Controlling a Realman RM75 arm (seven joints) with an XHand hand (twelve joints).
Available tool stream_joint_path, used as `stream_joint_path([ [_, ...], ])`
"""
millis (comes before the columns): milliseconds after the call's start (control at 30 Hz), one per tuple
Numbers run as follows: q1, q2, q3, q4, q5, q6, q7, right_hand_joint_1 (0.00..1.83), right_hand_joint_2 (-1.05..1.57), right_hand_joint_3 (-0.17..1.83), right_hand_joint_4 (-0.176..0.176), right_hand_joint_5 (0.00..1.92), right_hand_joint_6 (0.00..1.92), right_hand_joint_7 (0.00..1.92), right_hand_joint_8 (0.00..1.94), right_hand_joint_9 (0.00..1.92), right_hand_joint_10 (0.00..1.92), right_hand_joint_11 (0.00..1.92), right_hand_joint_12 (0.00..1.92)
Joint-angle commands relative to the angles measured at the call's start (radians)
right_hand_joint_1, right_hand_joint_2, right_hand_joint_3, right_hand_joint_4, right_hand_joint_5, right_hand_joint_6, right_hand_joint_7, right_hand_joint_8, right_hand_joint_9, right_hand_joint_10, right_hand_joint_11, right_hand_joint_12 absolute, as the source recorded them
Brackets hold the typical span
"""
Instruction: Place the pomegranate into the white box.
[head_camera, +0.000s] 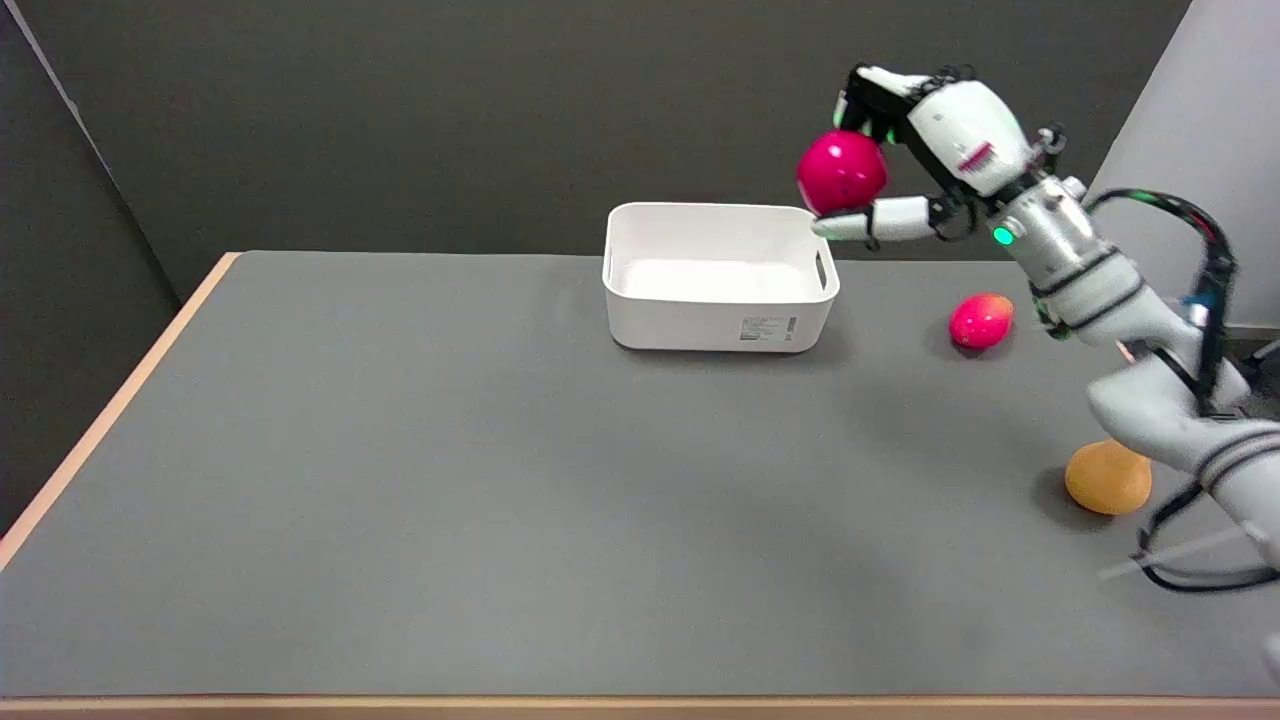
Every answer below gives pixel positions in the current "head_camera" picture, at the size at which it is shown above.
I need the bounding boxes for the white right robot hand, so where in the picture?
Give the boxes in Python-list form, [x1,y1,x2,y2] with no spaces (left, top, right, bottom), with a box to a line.
[811,64,1037,248]

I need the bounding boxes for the red pomegranate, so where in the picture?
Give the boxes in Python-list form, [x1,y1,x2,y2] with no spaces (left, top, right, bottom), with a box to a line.
[796,130,889,217]

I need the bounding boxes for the white plastic box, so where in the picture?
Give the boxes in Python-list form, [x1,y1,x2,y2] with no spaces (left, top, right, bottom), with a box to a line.
[602,202,841,353]

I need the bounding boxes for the red yellow mango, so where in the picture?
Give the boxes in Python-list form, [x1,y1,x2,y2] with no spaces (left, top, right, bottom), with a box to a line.
[948,293,1015,350]

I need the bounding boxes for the orange pear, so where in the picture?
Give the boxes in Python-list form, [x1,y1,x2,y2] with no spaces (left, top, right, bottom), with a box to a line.
[1064,439,1153,517]

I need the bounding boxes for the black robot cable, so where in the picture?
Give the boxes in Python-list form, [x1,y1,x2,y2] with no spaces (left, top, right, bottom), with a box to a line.
[1086,188,1280,593]

